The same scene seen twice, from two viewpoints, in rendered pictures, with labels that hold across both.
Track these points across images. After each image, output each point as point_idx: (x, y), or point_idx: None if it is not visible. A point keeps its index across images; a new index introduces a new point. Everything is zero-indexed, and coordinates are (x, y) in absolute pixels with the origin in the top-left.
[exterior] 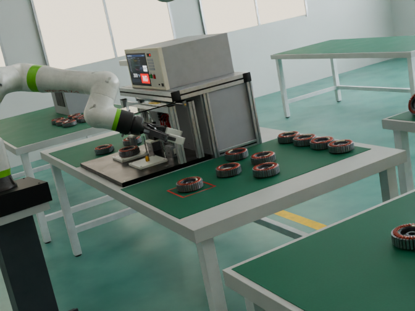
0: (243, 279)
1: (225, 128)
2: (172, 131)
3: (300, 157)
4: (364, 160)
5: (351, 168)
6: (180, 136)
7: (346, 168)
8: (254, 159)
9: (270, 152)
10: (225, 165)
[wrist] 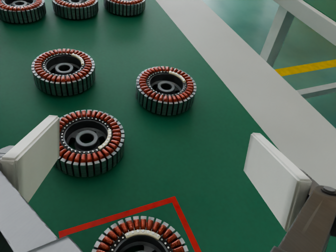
0: None
1: None
2: (39, 157)
3: (105, 40)
4: (198, 13)
5: (225, 28)
6: (269, 143)
7: (220, 31)
8: (76, 83)
9: (68, 52)
10: (63, 137)
